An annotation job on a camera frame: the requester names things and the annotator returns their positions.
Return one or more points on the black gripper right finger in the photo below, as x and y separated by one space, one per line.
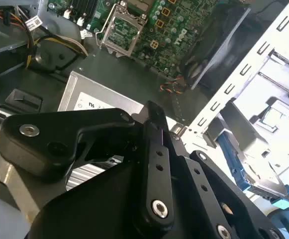
201 179

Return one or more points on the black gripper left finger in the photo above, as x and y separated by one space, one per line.
22 154

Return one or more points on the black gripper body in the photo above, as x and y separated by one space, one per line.
97 211

